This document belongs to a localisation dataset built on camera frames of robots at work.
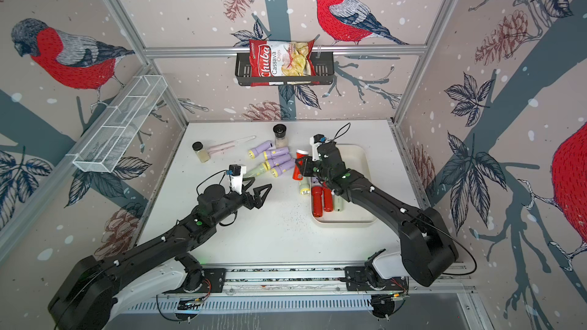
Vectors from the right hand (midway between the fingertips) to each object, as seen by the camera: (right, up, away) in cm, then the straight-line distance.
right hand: (299, 160), depth 84 cm
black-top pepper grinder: (-9, +7, +21) cm, 24 cm away
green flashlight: (-18, -6, +13) cm, 23 cm away
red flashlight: (+7, -14, +6) cm, 17 cm away
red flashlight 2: (+11, -16, +6) cm, 21 cm away
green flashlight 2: (+2, -13, +8) cm, 15 cm away
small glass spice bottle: (-45, +1, +18) cm, 48 cm away
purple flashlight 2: (-10, -2, +19) cm, 22 cm away
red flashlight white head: (-1, -5, -2) cm, 5 cm away
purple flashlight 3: (-6, -4, +17) cm, 19 cm away
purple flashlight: (-12, +1, +20) cm, 24 cm away
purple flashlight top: (-19, +3, +23) cm, 30 cm away
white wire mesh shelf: (-62, +9, -8) cm, 64 cm away
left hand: (-12, -6, -6) cm, 15 cm away
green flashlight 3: (+15, -18, +4) cm, 24 cm away
